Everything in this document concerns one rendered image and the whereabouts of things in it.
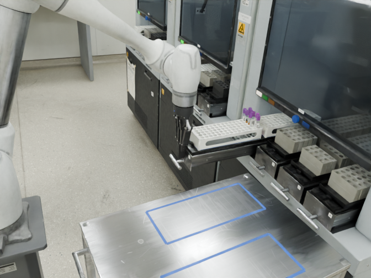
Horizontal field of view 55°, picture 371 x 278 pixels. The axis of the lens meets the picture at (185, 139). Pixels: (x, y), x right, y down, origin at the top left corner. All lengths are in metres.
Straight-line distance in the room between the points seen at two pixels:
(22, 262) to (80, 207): 1.14
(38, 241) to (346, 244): 0.96
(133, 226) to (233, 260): 0.29
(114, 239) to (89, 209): 1.36
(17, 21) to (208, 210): 0.78
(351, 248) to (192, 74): 0.75
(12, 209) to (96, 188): 1.38
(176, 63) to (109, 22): 0.27
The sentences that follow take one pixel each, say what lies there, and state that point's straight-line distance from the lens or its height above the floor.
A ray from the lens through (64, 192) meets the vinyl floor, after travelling 2.53.
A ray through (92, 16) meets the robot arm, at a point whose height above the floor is 1.34.
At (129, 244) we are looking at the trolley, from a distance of 1.00.
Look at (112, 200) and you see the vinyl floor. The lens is 2.42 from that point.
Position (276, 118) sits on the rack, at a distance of 1.61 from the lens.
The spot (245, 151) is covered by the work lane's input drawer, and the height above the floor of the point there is 0.78.
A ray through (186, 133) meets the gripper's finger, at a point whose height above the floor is 0.90.
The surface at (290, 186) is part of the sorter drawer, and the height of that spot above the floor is 0.77.
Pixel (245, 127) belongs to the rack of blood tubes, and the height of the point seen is 0.86.
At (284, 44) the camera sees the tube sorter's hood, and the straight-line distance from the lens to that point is 1.42.
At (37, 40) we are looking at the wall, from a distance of 4.75.
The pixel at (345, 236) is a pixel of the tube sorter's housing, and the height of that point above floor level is 0.73.
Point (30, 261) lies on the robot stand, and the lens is 1.31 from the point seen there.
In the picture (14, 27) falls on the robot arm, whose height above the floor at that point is 1.28.
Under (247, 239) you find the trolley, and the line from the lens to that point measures 1.04.
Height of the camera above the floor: 1.55
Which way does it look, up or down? 30 degrees down
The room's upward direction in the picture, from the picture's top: 4 degrees clockwise
